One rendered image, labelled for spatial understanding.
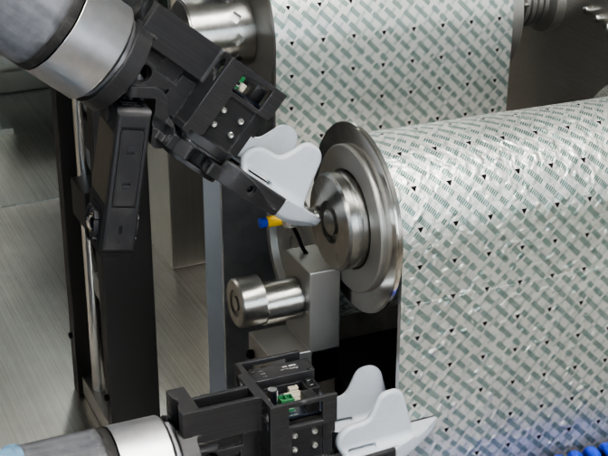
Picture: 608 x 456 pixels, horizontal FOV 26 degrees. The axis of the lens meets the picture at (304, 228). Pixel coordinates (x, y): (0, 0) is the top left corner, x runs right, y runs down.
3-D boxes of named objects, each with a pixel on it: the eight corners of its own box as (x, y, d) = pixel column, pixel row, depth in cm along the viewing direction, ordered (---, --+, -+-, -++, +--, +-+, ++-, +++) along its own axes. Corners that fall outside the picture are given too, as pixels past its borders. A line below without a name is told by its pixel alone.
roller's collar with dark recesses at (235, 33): (170, 61, 120) (167, -8, 118) (232, 54, 122) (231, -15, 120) (194, 80, 115) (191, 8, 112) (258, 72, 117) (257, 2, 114)
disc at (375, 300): (310, 260, 110) (316, 93, 103) (316, 259, 110) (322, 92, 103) (391, 348, 98) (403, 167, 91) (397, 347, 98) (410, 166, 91)
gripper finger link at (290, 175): (369, 184, 98) (277, 118, 93) (322, 248, 98) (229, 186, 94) (352, 171, 100) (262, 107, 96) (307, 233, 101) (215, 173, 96)
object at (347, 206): (351, 284, 98) (310, 253, 104) (375, 280, 98) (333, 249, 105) (349, 187, 95) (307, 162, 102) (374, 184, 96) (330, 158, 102)
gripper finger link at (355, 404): (433, 363, 101) (325, 388, 98) (430, 429, 104) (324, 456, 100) (413, 345, 104) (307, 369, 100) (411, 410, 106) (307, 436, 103)
